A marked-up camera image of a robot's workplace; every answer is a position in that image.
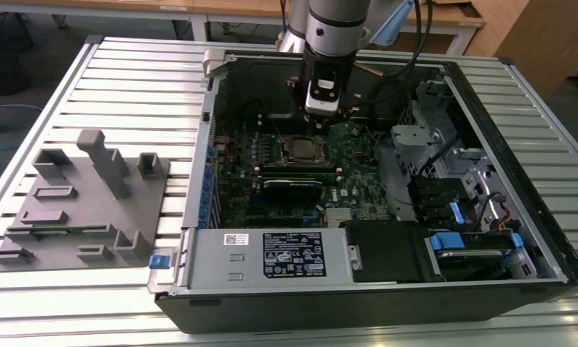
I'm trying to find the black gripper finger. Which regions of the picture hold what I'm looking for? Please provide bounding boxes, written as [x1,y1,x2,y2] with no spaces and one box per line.
[284,75,320,137]
[316,92,364,137]

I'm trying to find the silver CPU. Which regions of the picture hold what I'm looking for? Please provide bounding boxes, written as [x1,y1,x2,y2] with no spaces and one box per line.
[290,140,321,159]

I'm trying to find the metal socket cover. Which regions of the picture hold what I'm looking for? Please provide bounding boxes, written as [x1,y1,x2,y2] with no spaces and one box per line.
[280,135,329,166]

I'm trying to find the CPU socket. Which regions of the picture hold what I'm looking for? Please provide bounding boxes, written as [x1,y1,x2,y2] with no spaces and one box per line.
[278,135,334,168]

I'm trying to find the black RAM slot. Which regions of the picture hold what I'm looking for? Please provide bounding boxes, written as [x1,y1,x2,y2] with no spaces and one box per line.
[260,163,344,175]

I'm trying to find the metal drive cage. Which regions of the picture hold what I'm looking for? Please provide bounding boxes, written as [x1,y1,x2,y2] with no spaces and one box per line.
[389,80,469,181]

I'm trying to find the green motherboard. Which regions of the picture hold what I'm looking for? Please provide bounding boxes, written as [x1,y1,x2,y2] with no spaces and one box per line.
[210,117,402,231]

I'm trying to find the black graphics card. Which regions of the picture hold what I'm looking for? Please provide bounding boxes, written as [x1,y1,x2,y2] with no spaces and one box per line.
[261,177,325,215]

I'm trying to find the silver chipset heatsink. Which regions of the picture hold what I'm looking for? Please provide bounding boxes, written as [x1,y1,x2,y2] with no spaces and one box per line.
[325,207,354,222]

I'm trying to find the blue disk bay tab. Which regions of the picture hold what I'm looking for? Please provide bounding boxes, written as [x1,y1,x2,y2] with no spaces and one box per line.
[446,201,465,226]

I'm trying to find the hard disk in blue carrier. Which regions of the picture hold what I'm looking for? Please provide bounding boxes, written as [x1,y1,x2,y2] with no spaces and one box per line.
[426,232,510,270]

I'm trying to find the wooden cabinet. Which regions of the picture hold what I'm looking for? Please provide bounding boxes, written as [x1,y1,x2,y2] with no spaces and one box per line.
[465,0,578,100]

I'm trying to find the blue plastic clip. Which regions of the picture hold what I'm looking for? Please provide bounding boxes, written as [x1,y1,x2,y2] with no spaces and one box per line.
[504,233,528,270]

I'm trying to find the silver power supply unit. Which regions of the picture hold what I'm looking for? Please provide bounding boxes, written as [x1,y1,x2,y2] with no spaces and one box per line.
[172,227,362,291]

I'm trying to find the grey parts rack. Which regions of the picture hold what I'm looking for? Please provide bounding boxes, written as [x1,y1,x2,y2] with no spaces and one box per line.
[0,129,172,273]

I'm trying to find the black PC case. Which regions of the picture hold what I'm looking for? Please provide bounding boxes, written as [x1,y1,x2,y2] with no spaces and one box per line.
[146,48,578,335]

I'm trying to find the black round bin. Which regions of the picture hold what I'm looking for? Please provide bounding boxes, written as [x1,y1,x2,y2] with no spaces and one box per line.
[0,46,33,97]

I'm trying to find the black mesh basket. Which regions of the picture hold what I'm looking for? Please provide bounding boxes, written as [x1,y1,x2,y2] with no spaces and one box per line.
[0,10,36,53]

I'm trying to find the green RAM stick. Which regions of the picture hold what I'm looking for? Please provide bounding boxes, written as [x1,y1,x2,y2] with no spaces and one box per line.
[31,226,108,236]

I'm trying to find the copper cable sleeve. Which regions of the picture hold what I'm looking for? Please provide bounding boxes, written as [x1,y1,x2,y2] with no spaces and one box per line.
[354,62,382,78]

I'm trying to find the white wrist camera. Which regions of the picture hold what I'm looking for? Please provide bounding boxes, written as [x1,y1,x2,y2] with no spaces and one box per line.
[302,66,344,117]

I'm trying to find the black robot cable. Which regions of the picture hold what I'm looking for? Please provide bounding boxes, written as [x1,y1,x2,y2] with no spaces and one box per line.
[346,0,437,109]

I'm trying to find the grey case handle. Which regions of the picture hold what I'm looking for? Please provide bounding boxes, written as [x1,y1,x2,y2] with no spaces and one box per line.
[200,49,229,80]

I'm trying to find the black straight cable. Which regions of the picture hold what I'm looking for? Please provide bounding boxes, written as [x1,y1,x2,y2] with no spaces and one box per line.
[416,132,461,178]

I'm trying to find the wooden desk white frame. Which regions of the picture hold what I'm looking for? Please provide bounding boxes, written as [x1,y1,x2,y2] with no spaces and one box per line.
[192,0,488,56]

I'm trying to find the coloured power wires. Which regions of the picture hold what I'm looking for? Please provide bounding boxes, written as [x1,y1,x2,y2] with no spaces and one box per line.
[492,212,517,233]

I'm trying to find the wooden desk grey frame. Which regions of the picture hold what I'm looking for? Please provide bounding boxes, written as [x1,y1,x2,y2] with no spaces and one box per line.
[0,0,208,43]

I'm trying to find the blue floor cable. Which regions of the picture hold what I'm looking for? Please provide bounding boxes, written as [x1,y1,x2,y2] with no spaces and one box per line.
[0,103,45,150]

